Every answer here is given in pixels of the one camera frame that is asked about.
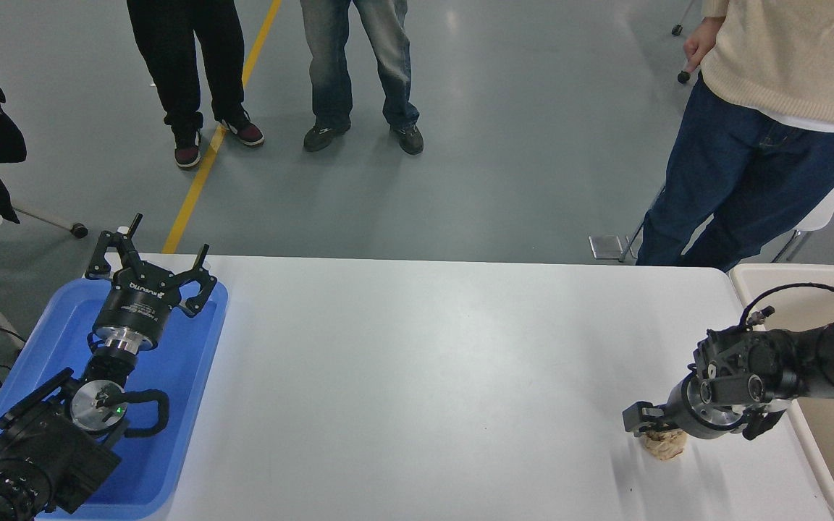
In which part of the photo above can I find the person in black trousers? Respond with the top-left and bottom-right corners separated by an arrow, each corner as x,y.
126,0 -> 266,170

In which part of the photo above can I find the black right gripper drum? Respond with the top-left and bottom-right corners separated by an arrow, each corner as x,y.
667,375 -> 749,441

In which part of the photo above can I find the chair with caster leg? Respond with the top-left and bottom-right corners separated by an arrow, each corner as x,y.
0,119 -> 90,240

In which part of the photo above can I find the tan paper ball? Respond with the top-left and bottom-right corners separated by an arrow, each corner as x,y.
640,427 -> 686,462

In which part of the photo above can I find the person in blue jeans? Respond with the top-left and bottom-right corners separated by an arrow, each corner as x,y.
636,0 -> 834,273

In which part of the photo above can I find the person in grey jeans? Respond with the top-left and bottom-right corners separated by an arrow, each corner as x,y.
298,0 -> 425,155

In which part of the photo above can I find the blue plastic tray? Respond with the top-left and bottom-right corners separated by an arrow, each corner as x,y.
0,277 -> 229,520

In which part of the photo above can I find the person's right hand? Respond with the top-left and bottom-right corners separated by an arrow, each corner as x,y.
683,16 -> 727,75

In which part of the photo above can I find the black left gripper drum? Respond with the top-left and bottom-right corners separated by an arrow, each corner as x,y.
93,263 -> 184,341

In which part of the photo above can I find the large pale bin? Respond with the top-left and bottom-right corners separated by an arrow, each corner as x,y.
730,263 -> 834,521

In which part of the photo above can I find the chair base with black casters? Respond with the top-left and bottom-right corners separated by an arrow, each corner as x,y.
670,0 -> 700,85

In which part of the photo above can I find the white chair with metal legs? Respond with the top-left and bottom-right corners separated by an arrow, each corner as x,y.
589,181 -> 834,263

